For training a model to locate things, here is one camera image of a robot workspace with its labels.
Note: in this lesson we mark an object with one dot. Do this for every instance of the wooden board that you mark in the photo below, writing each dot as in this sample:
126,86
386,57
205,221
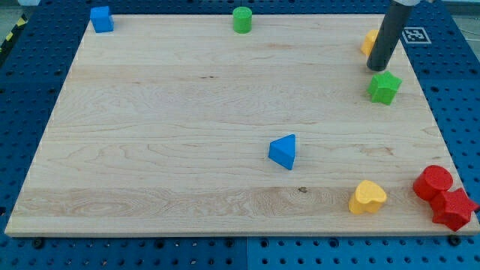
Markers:
163,126

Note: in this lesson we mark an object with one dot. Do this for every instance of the green cylinder block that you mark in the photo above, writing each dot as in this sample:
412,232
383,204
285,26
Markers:
242,19

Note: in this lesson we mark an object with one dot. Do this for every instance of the yellow hexagon block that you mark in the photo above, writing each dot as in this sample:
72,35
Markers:
369,41

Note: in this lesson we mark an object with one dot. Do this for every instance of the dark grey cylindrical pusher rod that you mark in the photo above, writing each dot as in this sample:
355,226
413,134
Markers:
389,33

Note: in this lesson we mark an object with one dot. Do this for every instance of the red star block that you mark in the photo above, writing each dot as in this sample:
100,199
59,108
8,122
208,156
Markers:
453,208

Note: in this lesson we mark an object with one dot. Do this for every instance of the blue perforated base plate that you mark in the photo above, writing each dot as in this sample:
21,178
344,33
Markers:
32,76

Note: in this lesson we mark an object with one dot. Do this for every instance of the white fiducial marker tag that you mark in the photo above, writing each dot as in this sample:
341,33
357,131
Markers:
415,35

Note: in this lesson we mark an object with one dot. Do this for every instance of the red cylinder block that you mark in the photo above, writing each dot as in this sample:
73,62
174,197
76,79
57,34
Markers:
432,180

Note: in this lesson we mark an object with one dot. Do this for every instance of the yellow heart block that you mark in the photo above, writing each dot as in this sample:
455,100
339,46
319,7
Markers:
368,197

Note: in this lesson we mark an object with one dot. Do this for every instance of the green star block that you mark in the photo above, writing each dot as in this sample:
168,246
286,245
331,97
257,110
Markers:
383,88

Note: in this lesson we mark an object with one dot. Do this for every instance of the blue triangle block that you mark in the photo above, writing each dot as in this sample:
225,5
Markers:
283,151

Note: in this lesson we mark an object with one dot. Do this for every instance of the blue cube block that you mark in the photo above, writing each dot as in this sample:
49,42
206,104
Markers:
101,19

